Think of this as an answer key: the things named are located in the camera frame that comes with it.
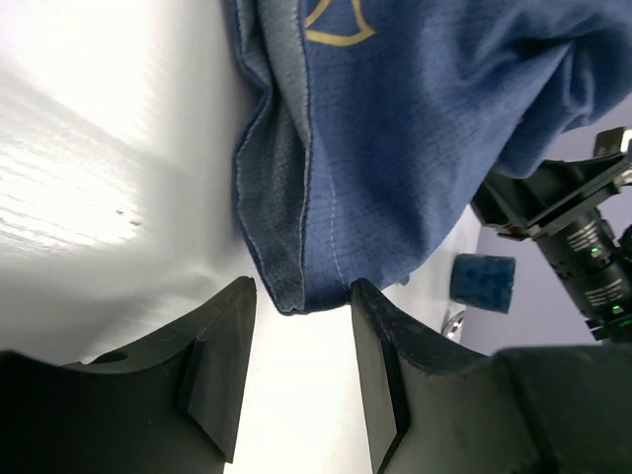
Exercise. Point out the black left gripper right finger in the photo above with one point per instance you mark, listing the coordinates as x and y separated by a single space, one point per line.
433 406

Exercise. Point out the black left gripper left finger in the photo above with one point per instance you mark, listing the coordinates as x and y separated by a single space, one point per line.
169 402

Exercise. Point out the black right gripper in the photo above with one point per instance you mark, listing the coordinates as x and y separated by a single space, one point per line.
558 192

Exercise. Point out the dark blue mug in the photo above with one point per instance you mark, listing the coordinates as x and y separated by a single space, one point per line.
484 282

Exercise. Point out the pink handled steel spoon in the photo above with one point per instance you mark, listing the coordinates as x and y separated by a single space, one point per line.
452 325

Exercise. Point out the blue fish placemat cloth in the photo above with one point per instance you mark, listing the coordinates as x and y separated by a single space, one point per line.
378 121

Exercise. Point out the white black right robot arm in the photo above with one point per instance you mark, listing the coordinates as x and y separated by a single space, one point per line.
594 266

